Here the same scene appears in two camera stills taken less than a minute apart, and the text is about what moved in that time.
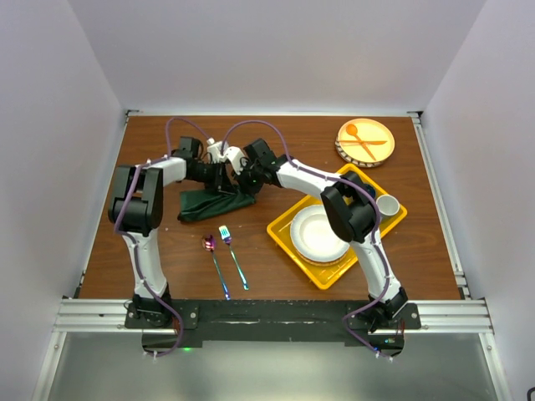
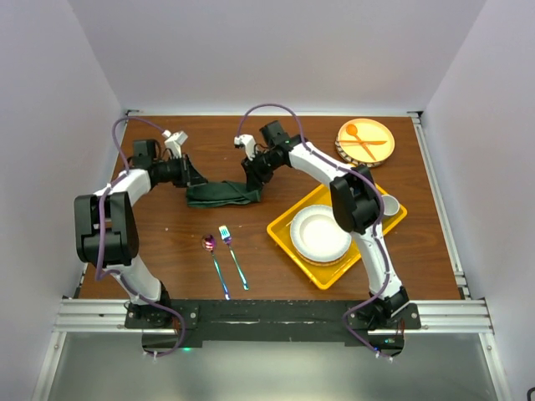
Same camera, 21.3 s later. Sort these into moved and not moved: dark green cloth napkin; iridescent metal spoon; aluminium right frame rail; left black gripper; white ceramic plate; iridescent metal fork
Moved: dark green cloth napkin; left black gripper
Not moved: white ceramic plate; aluminium right frame rail; iridescent metal spoon; iridescent metal fork
